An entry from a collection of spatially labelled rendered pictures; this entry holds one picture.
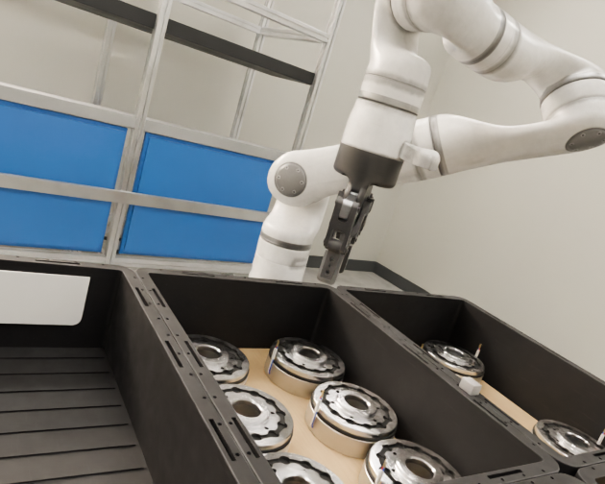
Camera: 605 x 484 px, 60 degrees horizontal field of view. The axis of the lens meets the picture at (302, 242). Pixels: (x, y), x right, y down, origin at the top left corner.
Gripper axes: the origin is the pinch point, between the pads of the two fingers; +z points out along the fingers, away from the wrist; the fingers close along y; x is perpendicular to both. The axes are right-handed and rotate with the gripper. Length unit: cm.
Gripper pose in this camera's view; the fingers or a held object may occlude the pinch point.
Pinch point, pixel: (333, 264)
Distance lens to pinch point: 63.6
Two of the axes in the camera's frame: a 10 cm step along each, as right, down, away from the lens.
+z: -2.9, 9.3, 2.4
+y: -2.4, 1.7, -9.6
